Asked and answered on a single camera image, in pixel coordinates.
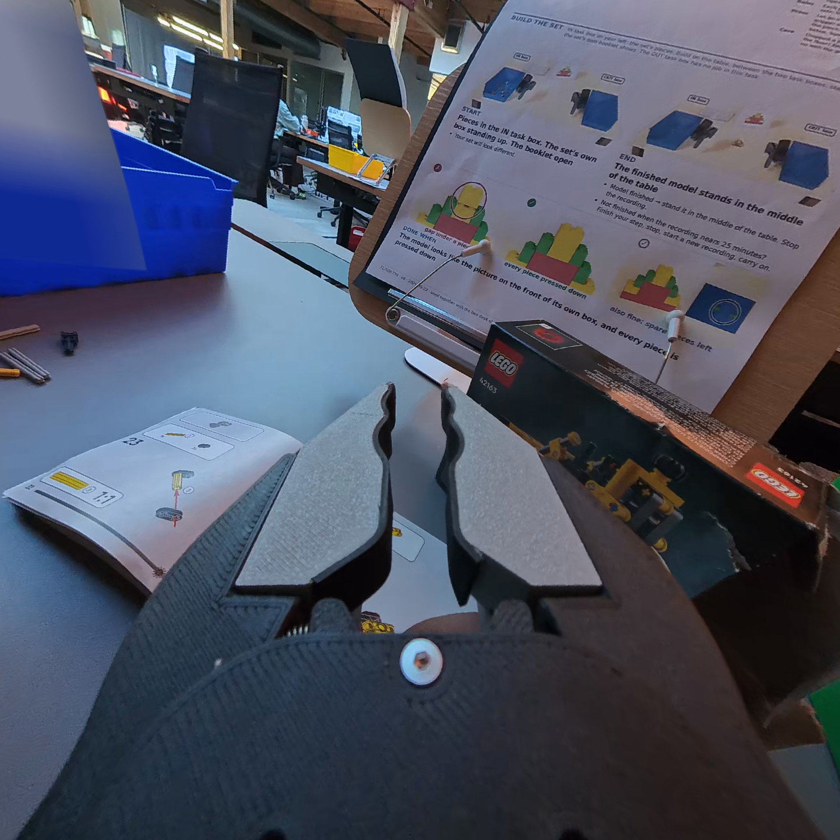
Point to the yellow plastic bin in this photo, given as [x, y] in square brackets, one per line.
[348, 161]

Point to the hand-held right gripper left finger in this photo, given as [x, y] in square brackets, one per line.
[315, 512]

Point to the black mesh office chair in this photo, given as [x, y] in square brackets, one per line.
[229, 124]

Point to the printed task instruction sheet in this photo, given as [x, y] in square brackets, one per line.
[623, 197]

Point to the cluttered workbench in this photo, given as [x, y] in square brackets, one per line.
[144, 85]

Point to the black lego set box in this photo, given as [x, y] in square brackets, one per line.
[689, 420]

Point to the small black office chair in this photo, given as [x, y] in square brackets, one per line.
[339, 134]

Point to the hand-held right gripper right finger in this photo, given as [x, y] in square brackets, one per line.
[518, 518]

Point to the ceiling light strip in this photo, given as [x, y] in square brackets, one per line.
[190, 26]

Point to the black lego pin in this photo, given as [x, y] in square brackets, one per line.
[69, 341]

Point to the grey lego axle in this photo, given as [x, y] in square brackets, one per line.
[31, 363]
[23, 369]

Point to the lego instruction booklet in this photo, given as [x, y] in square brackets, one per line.
[131, 485]

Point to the blue plastic storage bin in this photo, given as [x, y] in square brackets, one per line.
[184, 223]

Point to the pale lego axle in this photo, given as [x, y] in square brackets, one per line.
[23, 331]

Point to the tan and black chair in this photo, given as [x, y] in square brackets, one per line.
[384, 128]

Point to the wooden office desk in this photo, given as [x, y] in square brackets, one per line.
[334, 176]

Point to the green object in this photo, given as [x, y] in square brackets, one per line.
[828, 715]

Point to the wooden document stand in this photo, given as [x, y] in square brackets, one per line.
[781, 367]

